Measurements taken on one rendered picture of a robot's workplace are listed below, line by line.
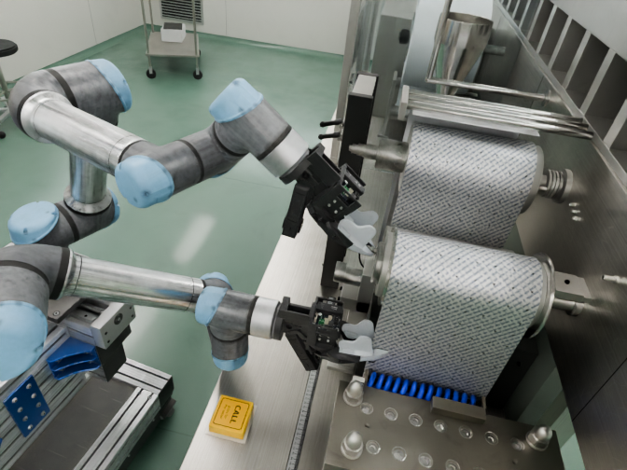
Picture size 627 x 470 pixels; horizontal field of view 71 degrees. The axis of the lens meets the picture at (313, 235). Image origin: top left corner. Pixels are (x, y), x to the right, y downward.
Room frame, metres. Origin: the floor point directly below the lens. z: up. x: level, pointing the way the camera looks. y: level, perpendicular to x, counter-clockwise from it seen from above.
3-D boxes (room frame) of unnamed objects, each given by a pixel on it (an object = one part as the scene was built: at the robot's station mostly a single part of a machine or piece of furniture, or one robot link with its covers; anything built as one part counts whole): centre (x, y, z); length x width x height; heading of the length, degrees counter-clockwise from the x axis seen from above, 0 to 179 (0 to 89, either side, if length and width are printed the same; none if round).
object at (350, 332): (0.55, -0.12, 1.11); 0.09 x 0.03 x 0.06; 84
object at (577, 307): (0.55, -0.42, 1.25); 0.07 x 0.04 x 0.04; 83
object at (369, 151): (0.85, -0.08, 1.33); 0.06 x 0.03 x 0.03; 83
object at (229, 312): (0.57, 0.14, 1.11); 0.11 x 0.08 x 0.09; 83
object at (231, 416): (0.46, 0.12, 0.91); 0.07 x 0.07 x 0.02; 83
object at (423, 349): (0.52, -0.25, 1.11); 0.23 x 0.01 x 0.18; 83
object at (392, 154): (0.84, -0.14, 1.33); 0.06 x 0.06 x 0.06; 83
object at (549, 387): (1.61, -0.61, 1.02); 2.24 x 0.04 x 0.24; 173
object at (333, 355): (0.52, -0.07, 1.09); 0.09 x 0.05 x 0.02; 82
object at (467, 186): (0.71, -0.27, 1.16); 0.39 x 0.23 x 0.51; 173
